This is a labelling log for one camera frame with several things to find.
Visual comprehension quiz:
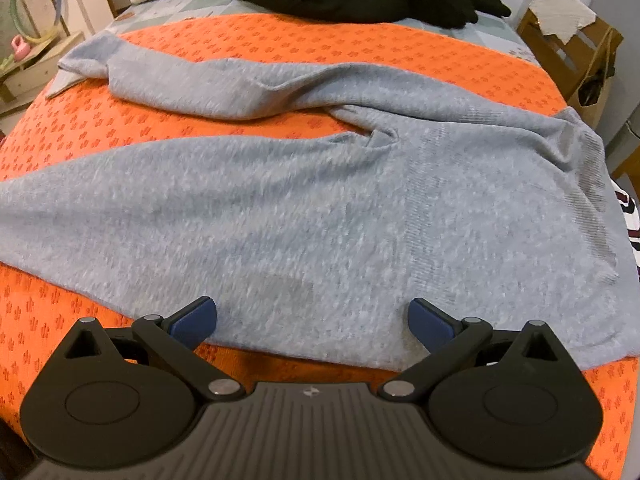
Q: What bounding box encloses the wooden shelf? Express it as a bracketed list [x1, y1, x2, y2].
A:
[0, 31, 86, 121]

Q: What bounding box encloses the colourful hula hoop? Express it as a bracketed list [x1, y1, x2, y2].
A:
[9, 0, 68, 45]

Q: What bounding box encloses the grey knit sweater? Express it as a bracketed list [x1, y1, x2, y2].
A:
[0, 35, 640, 372]

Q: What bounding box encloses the brown paper bag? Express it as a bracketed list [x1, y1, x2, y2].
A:
[516, 0, 625, 131]

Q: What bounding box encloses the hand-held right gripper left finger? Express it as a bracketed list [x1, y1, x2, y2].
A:
[64, 296, 245, 402]

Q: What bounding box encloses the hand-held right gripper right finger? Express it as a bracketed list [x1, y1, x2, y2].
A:
[377, 298, 565, 401]

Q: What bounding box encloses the orange patterned blanket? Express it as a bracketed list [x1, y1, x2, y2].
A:
[0, 14, 640, 480]

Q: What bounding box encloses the dark red white cloth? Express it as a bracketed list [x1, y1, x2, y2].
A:
[611, 180, 640, 281]

